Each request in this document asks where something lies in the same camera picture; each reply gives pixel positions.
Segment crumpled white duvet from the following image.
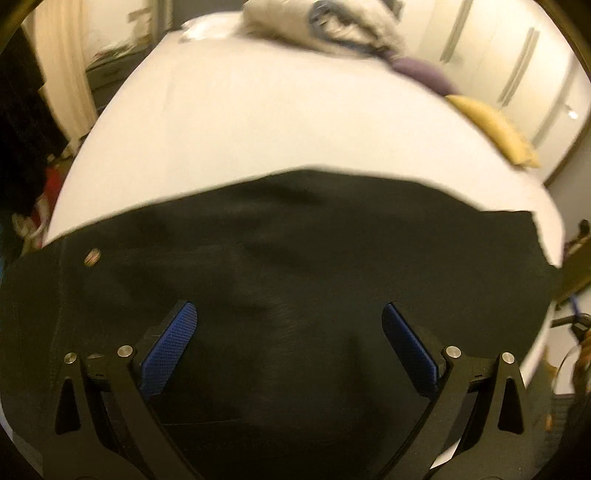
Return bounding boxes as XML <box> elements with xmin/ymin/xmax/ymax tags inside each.
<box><xmin>242</xmin><ymin>0</ymin><xmax>405</xmax><ymax>57</ymax></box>

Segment purple cushion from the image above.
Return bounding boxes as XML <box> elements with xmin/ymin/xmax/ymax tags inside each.
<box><xmin>390</xmin><ymin>57</ymin><xmax>458</xmax><ymax>97</ymax></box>

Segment white wardrobe doors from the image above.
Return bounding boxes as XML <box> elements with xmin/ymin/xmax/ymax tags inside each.
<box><xmin>393</xmin><ymin>0</ymin><xmax>590</xmax><ymax>181</ymax></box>

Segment yellow cushion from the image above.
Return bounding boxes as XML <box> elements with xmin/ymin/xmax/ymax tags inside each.
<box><xmin>446</xmin><ymin>95</ymin><xmax>541</xmax><ymax>169</ymax></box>

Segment black hanging garment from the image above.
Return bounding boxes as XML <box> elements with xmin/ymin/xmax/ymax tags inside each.
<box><xmin>0</xmin><ymin>28</ymin><xmax>68</xmax><ymax>216</ymax></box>

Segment black denim pants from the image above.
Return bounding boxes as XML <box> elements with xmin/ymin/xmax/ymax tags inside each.
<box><xmin>1</xmin><ymin>170</ymin><xmax>558</xmax><ymax>479</ymax></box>

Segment cream curtain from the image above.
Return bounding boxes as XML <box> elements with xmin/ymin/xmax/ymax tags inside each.
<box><xmin>23</xmin><ymin>0</ymin><xmax>97</xmax><ymax>153</ymax></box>

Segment red white slippers bag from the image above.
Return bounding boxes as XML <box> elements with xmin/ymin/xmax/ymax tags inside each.
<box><xmin>12</xmin><ymin>167</ymin><xmax>63</xmax><ymax>255</ymax></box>

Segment grey bedside nightstand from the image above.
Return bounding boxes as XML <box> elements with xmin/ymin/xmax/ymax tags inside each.
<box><xmin>86</xmin><ymin>46</ymin><xmax>151</xmax><ymax>115</ymax></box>

